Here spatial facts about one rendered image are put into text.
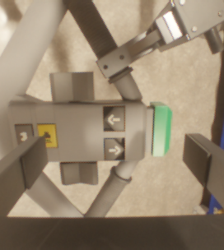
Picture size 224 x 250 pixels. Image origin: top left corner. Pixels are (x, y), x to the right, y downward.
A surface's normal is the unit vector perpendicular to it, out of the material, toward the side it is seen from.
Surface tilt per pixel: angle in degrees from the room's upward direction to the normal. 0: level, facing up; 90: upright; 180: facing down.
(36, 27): 17
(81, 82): 39
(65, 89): 6
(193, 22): 22
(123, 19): 0
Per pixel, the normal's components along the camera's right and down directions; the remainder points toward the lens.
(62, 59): 0.38, 0.25
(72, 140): 0.00, 0.28
